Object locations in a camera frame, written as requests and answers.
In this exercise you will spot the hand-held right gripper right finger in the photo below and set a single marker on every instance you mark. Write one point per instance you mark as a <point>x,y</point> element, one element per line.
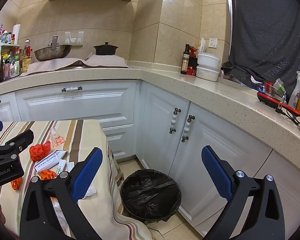
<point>216,173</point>

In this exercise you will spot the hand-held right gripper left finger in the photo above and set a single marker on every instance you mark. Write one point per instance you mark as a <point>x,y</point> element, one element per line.
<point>87,173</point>

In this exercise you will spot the green and white sachet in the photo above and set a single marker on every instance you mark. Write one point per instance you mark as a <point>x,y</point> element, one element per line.
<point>60,168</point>

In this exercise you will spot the white foil pouch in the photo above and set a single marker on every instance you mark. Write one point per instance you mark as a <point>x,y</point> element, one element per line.
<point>50,161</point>

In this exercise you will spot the small orange wrapper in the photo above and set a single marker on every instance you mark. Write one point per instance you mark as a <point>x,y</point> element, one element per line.
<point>47,175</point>

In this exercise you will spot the bin with black liner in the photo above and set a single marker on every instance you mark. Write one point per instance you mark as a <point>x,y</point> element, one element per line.
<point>150,195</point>

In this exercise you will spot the orange plastic scrap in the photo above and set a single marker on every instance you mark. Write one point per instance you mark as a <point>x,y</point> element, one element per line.
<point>16,183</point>

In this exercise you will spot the white tissue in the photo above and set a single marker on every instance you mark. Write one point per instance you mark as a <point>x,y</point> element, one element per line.
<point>91,191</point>

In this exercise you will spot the small white cabinet door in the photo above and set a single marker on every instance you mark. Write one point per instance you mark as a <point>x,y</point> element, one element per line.
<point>2,110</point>

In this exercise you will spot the orange plastic bag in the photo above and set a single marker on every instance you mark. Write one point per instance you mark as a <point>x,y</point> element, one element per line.
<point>38,152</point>

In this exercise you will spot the clear wrapper with orange print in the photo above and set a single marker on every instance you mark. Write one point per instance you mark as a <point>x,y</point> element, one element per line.
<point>58,139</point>

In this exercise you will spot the striped tablecloth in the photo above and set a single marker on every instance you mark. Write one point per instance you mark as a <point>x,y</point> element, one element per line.
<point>90,135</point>

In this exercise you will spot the clear plastic bag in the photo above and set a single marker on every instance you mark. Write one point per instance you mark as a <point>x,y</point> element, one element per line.
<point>58,212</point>

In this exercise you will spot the cluster of condiment bottles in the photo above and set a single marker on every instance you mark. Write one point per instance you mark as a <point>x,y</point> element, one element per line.
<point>8,62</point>

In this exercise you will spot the wide white cabinet door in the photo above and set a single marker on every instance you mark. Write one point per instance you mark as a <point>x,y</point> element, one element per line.
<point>77,105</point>

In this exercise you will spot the cooking oil bottle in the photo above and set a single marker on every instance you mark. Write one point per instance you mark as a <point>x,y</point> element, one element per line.
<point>27,57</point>

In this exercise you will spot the beige stove cover cloth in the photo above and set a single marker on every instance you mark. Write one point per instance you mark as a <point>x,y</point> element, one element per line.
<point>65,63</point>

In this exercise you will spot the red flat tray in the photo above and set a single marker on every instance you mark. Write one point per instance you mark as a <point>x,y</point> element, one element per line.
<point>266,98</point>

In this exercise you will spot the steel wok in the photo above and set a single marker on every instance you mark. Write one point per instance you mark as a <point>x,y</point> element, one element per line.
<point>52,52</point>

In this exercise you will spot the paper towel roll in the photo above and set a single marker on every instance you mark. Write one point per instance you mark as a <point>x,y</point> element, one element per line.
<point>16,33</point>

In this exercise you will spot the white lidded bowl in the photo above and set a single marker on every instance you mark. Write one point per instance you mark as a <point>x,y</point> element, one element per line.
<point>207,74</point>
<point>208,60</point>

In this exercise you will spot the glass cup with packets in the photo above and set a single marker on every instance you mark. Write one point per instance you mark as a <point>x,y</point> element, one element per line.
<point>275,90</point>

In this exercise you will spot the red packets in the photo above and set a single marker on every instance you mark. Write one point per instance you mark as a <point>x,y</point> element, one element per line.
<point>192,68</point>

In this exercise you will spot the white spray bottle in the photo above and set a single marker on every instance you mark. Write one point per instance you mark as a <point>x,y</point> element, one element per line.
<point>294,92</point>

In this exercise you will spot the dark glass bottle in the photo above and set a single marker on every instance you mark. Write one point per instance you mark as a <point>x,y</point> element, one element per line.
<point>185,61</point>

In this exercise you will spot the black pot with lid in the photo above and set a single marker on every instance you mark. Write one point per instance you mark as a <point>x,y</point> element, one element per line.
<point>105,49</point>

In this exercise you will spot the white plastic bag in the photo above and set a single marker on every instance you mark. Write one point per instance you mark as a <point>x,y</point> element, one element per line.
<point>202,46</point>

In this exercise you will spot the dark curtain cloth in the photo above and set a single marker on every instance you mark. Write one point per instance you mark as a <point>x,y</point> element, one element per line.
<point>265,30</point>

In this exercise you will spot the white wall rack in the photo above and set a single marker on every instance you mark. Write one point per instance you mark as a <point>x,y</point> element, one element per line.
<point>73,40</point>

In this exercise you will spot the white wall socket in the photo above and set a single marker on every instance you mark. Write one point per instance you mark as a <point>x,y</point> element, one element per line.
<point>213,42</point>

